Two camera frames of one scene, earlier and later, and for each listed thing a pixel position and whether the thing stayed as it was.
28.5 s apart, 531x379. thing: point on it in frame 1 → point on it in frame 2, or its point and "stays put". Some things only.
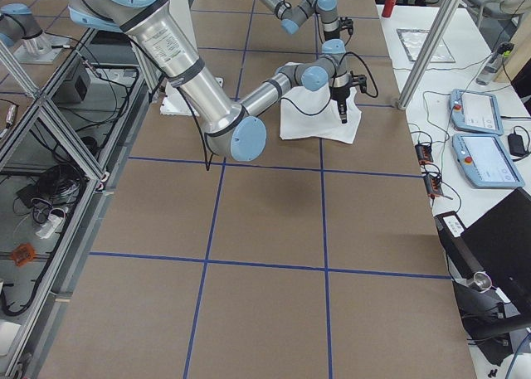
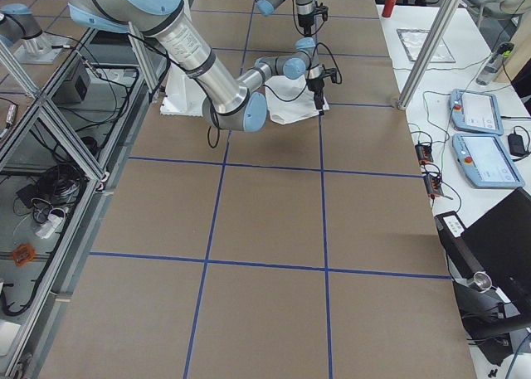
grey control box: [76, 88] stays put
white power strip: [53, 225] stays put
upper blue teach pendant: [475, 112] stays put
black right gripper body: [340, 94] → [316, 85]
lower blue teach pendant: [485, 161] stays put
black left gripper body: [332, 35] → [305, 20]
